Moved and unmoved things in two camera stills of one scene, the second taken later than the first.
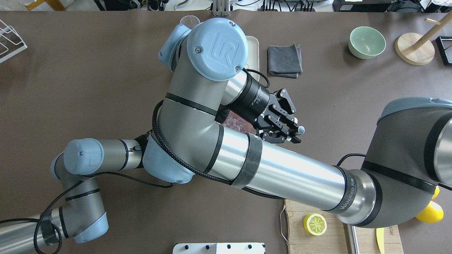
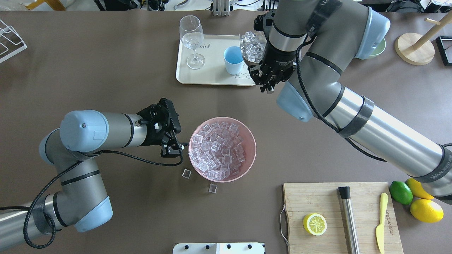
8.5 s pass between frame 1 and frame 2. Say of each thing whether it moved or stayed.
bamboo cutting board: stayed
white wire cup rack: stayed
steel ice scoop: moved
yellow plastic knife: stayed
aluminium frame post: stayed
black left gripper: moved
